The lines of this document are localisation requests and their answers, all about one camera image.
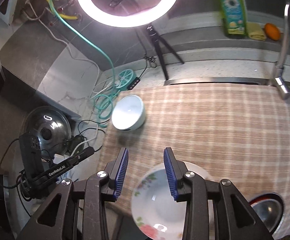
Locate deep plate pink roses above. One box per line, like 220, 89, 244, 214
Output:
130, 163, 215, 240

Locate light blue ceramic bowl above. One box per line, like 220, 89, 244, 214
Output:
111, 95, 146, 131

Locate small red steel bowl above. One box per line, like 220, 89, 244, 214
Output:
249, 192, 285, 235

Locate chrome kitchen faucet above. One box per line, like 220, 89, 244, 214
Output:
270, 2, 290, 100

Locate steel pot lid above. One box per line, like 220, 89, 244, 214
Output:
22, 106, 72, 155

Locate plaid tablecloth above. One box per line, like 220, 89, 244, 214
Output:
98, 83, 290, 239

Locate yellow sponge cloth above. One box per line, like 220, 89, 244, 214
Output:
246, 22, 267, 41

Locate orange fruit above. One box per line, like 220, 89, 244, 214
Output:
264, 23, 281, 41

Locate green dish soap bottle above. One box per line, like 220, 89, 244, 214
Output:
218, 0, 247, 38

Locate teal cable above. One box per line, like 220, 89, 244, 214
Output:
49, 0, 122, 122

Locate teal cable reel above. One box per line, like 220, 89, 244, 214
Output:
116, 69, 136, 90

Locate white cable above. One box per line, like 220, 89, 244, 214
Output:
22, 0, 116, 100

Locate ring light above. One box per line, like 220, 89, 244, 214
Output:
78, 0, 176, 28

